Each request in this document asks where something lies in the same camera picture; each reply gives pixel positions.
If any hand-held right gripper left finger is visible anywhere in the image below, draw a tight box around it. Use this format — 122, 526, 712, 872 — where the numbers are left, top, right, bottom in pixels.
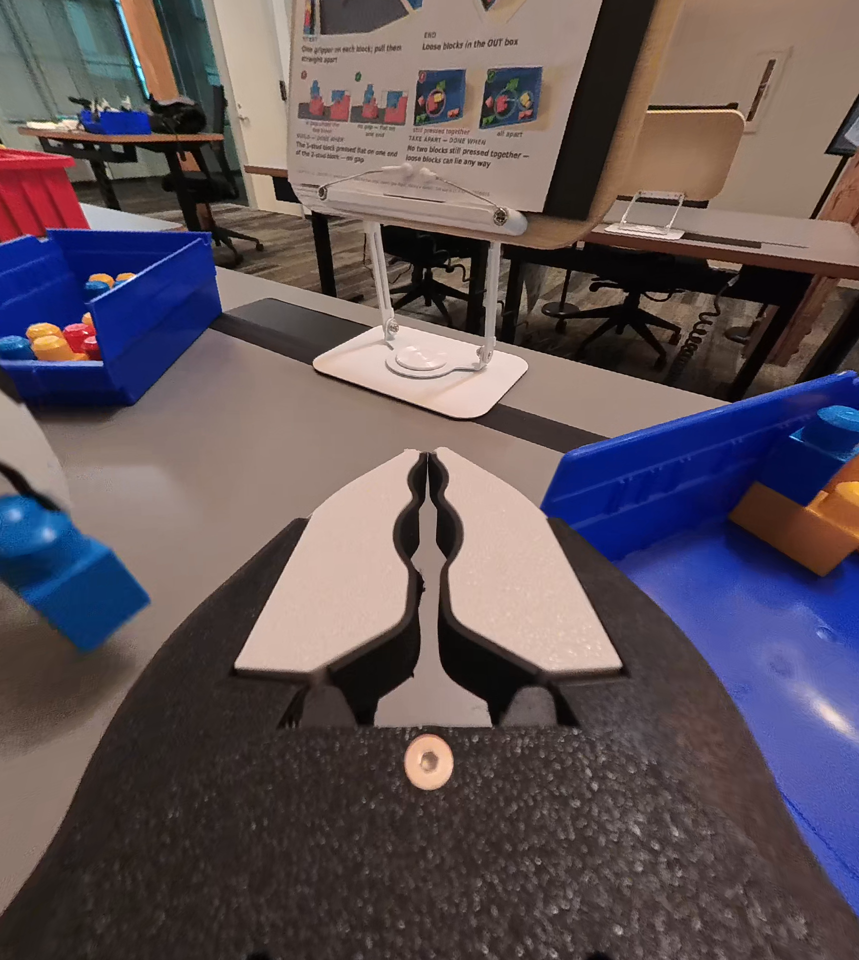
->
233, 448, 431, 727

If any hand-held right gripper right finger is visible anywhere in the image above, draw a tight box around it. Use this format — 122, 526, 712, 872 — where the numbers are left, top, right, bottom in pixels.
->
428, 447, 626, 727

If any pile of colourful toy blocks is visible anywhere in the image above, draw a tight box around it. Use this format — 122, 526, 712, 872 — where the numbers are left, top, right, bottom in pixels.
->
0, 271, 138, 363

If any blue two-stud toy block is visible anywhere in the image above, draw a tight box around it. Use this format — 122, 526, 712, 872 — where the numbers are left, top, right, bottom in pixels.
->
0, 493, 152, 654

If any blue plastic bin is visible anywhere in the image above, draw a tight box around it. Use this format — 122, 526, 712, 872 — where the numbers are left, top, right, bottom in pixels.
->
78, 108, 153, 136
542, 361, 859, 960
0, 228, 223, 408

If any blue single-stud toy block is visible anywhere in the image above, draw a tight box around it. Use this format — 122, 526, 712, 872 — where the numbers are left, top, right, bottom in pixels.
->
759, 405, 859, 507

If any red ribbed plastic bin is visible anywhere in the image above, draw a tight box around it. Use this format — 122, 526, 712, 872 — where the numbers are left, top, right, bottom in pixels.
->
0, 146, 91, 251

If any black bag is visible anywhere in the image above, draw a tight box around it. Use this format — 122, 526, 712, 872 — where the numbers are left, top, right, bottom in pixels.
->
148, 96, 208, 136

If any small clear stand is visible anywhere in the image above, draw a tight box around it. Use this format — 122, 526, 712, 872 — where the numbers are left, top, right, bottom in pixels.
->
604, 191, 689, 241

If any small wooden display board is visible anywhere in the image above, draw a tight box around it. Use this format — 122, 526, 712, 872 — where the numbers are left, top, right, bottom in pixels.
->
628, 108, 746, 204

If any printed instruction sheet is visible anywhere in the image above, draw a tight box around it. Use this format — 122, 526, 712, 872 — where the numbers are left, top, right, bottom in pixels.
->
287, 0, 605, 215

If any black coiled cable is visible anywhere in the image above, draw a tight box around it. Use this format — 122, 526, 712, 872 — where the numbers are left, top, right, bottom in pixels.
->
668, 315, 716, 384

